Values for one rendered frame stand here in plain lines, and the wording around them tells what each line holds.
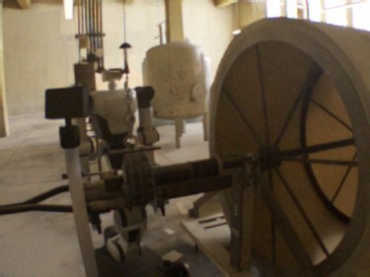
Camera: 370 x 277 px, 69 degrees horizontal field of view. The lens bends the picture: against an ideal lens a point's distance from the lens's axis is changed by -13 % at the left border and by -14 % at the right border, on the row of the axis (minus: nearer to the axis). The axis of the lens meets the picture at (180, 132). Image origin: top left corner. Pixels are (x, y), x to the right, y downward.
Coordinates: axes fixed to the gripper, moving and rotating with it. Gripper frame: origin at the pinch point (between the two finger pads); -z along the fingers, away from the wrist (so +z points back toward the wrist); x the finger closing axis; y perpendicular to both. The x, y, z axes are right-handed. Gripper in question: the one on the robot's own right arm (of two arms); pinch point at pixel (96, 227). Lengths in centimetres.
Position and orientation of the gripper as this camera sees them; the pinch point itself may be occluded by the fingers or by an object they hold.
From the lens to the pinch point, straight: 189.6
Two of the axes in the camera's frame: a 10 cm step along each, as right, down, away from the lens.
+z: -1.6, -9.9, -0.1
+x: 5.4, -0.8, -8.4
